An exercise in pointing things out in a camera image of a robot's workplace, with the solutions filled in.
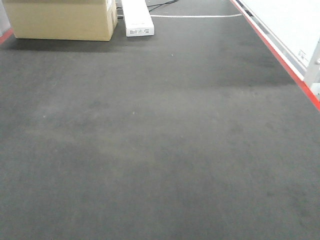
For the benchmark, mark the white machine side panel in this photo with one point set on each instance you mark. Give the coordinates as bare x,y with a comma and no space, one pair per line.
294,27

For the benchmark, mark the cardboard box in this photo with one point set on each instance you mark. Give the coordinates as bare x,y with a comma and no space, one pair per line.
79,20

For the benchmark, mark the white long carton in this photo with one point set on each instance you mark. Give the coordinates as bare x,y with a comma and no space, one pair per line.
137,19

